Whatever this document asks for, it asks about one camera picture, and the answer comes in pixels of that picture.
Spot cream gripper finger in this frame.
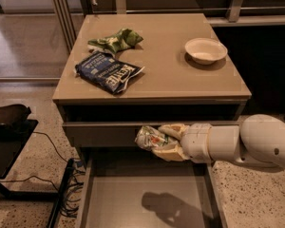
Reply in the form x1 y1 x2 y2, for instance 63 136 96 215
159 123 188 140
152 143 189 162

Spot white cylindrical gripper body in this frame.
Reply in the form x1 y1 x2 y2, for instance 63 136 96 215
180 123 212 163

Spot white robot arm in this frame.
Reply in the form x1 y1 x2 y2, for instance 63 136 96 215
159 114 285 168

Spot open grey middle drawer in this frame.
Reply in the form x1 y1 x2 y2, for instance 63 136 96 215
75 152 227 228

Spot grey drawer cabinet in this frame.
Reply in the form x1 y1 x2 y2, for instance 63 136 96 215
53 13 251 161

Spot grey top drawer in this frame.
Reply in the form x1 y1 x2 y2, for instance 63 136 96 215
62 120 239 148

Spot white bowl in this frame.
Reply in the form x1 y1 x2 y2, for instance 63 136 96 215
184 38 228 65

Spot blue Kettle chips bag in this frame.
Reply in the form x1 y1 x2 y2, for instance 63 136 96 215
75 51 143 94

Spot black power strip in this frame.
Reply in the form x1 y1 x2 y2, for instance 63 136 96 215
46 159 74 228

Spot green chips bag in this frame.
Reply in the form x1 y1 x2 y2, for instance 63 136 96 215
87 28 143 55

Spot black object on side table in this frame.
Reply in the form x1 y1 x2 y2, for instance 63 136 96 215
0 104 31 128

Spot black side table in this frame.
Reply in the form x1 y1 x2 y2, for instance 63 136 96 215
0 120 58 201

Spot black cable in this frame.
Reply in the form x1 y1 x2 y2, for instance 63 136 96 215
32 130 69 163

